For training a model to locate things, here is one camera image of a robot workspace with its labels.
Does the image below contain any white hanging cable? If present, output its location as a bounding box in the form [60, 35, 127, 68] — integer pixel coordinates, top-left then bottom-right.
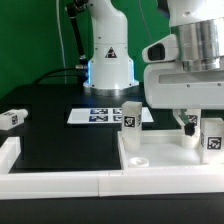
[55, 0, 68, 85]

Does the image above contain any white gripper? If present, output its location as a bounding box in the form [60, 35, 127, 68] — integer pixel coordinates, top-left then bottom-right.
[144, 62, 224, 136]

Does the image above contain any white square table top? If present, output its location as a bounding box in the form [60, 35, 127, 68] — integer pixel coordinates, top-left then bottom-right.
[118, 130, 224, 170]

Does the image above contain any white marker sheet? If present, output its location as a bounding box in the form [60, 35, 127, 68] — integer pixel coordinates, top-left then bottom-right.
[67, 106, 155, 125]

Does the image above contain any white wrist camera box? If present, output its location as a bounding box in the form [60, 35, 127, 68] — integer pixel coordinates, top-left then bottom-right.
[142, 34, 179, 63]

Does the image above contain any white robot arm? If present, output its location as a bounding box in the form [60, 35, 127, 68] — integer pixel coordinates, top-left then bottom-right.
[66, 0, 224, 112]

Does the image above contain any white U-shaped fence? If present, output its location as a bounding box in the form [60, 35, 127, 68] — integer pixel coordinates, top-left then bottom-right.
[0, 137, 224, 200]

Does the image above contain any black cable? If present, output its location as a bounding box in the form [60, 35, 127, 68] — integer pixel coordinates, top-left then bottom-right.
[31, 64, 89, 86]

